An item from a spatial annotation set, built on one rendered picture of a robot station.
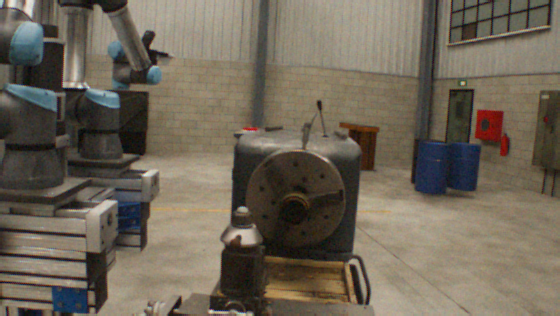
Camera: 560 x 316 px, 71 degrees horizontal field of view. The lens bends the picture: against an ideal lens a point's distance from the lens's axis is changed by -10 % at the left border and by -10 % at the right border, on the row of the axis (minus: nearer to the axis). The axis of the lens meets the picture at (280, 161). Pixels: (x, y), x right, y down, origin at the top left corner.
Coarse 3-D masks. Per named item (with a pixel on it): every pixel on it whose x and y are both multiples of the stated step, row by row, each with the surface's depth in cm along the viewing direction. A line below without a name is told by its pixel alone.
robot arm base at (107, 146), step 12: (96, 132) 137; (108, 132) 139; (84, 144) 139; (96, 144) 137; (108, 144) 139; (120, 144) 145; (84, 156) 137; (96, 156) 136; (108, 156) 138; (120, 156) 143
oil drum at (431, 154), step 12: (420, 144) 744; (432, 144) 722; (444, 144) 744; (420, 156) 742; (432, 156) 724; (444, 156) 723; (420, 168) 742; (432, 168) 726; (444, 168) 727; (420, 180) 742; (432, 180) 728; (444, 180) 732; (432, 192) 730; (444, 192) 738
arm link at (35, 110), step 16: (0, 96) 86; (16, 96) 86; (32, 96) 87; (48, 96) 91; (0, 112) 85; (16, 112) 86; (32, 112) 88; (48, 112) 91; (0, 128) 86; (16, 128) 87; (32, 128) 88; (48, 128) 92; (32, 144) 89
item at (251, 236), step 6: (228, 228) 78; (234, 228) 77; (240, 228) 77; (246, 228) 77; (252, 228) 78; (222, 234) 79; (228, 234) 77; (234, 234) 77; (240, 234) 76; (246, 234) 77; (252, 234) 77; (258, 234) 79; (222, 240) 77; (228, 240) 77; (246, 240) 76; (252, 240) 77; (258, 240) 78; (246, 246) 76
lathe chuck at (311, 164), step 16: (288, 160) 134; (304, 160) 133; (320, 160) 133; (256, 176) 135; (288, 176) 134; (304, 176) 134; (320, 176) 134; (336, 176) 133; (256, 192) 136; (272, 192) 135; (256, 208) 137; (272, 208) 136; (320, 208) 135; (336, 208) 135; (256, 224) 137; (272, 224) 137; (304, 224) 136; (320, 224) 136; (336, 224) 135; (288, 240) 137; (304, 240) 137; (320, 240) 136
